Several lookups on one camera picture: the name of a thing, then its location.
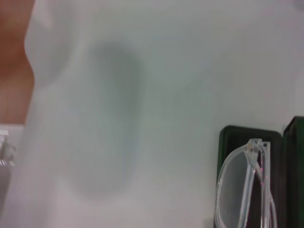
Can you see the clear transparent glasses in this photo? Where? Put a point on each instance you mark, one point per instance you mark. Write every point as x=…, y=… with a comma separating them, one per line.
x=248, y=171

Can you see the dark green glasses case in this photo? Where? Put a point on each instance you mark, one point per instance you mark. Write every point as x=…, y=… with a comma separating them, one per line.
x=293, y=171

